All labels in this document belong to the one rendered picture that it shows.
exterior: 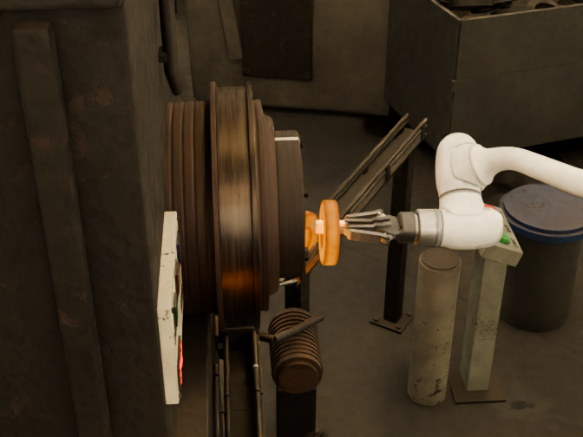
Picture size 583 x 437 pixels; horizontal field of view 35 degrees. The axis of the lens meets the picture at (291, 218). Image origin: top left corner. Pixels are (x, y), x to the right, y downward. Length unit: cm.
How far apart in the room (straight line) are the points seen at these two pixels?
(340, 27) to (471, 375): 202
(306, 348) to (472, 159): 62
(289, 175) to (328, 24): 282
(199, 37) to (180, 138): 299
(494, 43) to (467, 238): 178
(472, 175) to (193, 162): 87
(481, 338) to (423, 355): 19
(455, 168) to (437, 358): 78
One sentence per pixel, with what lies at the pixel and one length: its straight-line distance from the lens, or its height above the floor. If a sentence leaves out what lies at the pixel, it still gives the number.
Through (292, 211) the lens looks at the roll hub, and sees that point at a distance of 164.
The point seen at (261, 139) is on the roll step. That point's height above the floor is 130.
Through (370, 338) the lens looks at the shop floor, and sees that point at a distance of 320.
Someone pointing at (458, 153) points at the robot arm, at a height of 98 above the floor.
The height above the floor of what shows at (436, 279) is 49.
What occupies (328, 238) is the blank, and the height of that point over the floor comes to 86.
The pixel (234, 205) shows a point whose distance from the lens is 155.
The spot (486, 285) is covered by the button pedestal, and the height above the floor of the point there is 42.
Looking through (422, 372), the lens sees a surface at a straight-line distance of 289.
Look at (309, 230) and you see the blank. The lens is 241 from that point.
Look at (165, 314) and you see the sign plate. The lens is 132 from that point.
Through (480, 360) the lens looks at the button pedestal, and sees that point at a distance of 296.
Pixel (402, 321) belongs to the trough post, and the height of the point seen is 1.
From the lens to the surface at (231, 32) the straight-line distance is 451.
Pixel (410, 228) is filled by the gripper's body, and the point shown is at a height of 85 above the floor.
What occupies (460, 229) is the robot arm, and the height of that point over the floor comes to 85.
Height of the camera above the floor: 205
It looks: 32 degrees down
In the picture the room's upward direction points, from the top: straight up
